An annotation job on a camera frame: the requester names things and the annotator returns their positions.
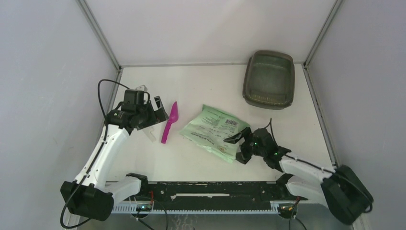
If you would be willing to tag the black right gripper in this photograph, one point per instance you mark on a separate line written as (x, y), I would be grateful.
(246, 133)

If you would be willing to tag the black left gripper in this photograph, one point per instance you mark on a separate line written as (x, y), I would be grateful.
(157, 116)

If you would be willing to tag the magenta plastic scoop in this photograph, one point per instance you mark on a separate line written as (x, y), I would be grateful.
(173, 118)

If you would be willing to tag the green cat litter bag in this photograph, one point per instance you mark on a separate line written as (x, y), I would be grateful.
(209, 129)

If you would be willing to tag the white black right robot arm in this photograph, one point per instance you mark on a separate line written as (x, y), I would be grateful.
(340, 190)

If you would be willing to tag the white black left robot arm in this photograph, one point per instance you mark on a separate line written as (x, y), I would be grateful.
(88, 195)

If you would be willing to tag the dark grey litter box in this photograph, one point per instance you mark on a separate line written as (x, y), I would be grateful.
(269, 80)

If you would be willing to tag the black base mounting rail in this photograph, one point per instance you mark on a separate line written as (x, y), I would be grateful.
(213, 194)

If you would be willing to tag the white slotted cable duct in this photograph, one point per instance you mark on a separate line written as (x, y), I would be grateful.
(266, 208)

